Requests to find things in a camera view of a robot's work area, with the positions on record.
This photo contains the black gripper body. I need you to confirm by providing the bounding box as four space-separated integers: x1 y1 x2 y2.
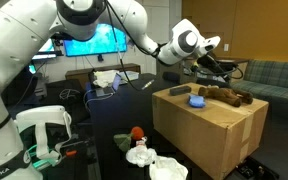
197 55 224 73

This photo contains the dark grey rectangular block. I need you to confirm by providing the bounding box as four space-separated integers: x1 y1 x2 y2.
170 86 191 96

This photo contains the blue sponge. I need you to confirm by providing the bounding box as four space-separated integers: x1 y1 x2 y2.
188 95 205 108

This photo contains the brown plush moose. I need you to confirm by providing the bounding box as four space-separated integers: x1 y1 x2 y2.
198 86 253 107

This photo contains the white towel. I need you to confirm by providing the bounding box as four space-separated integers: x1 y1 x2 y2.
149 156 188 180

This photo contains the white plush toy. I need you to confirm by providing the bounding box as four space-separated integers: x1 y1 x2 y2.
126 137 157 167

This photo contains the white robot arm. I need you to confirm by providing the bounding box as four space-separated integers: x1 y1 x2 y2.
0 0 220 180

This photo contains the brown cardboard box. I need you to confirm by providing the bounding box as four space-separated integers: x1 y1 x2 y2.
152 89 269 180

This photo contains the green plaid sofa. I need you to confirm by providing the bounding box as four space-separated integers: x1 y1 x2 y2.
231 60 288 116

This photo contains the red radish plush toy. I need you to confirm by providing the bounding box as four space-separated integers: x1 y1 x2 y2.
113 126 147 152

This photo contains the white VR headset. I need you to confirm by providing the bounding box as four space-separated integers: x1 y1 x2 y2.
14 105 72 166

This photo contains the wall monitor screen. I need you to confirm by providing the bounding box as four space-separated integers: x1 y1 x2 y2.
63 24 127 57

